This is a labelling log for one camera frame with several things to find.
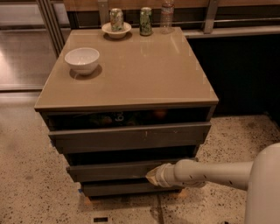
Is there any clear plastic water bottle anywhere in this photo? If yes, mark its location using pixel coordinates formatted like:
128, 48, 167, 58
160, 0, 175, 34

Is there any green soda can in bowl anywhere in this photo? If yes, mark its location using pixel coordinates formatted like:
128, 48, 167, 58
109, 8, 123, 32

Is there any white bowl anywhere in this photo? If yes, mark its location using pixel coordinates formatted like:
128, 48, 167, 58
101, 22, 131, 39
64, 47, 100, 75

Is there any grey top drawer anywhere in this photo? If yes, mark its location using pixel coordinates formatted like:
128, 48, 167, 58
49, 122, 211, 154

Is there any white bowl front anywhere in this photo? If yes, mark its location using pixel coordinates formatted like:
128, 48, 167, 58
64, 47, 100, 75

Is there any tan drawer cabinet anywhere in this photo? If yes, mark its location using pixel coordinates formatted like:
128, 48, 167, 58
34, 26, 220, 202

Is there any grey bottom drawer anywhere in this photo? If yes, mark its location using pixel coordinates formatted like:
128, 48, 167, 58
81, 178, 181, 197

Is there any white bowl back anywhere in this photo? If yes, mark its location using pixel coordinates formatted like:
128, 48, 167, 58
101, 22, 131, 39

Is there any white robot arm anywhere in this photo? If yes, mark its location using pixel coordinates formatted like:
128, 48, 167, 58
146, 143, 280, 224

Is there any grey drawer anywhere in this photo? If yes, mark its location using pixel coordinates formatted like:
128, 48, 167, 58
81, 178, 181, 197
49, 122, 211, 154
66, 145, 197, 183

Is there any metal railing frame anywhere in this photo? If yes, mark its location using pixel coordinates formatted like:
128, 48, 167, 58
35, 0, 280, 52

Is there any orange fruit in drawer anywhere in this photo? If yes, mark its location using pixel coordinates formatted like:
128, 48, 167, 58
153, 109, 167, 119

